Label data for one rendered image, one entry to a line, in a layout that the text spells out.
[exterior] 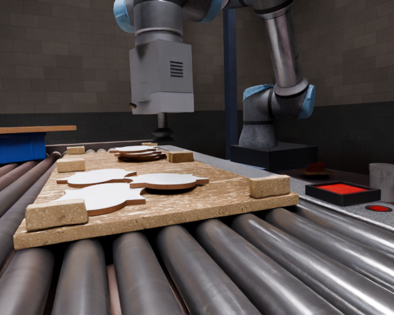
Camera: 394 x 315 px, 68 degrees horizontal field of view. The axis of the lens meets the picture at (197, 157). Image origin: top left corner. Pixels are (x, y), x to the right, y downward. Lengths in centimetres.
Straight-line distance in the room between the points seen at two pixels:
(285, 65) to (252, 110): 22
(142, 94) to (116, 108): 521
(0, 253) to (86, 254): 11
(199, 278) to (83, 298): 9
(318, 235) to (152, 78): 31
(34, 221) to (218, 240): 19
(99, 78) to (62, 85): 62
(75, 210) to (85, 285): 10
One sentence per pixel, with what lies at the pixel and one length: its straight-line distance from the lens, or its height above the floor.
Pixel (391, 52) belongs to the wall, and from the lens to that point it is 580.
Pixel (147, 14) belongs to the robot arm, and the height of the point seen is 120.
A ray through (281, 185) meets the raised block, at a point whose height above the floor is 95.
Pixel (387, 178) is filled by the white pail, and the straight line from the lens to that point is 415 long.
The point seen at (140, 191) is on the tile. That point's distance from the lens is 44.
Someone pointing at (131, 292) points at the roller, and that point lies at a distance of 25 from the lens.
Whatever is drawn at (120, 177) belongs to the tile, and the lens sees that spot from 55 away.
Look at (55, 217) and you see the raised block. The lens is 34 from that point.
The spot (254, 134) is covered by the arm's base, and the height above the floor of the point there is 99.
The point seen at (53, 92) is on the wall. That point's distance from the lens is 556.
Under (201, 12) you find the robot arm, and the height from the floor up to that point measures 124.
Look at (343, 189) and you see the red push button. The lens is 51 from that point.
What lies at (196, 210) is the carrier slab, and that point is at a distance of 37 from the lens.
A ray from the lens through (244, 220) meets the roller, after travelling 38.
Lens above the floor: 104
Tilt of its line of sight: 7 degrees down
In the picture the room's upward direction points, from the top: 2 degrees counter-clockwise
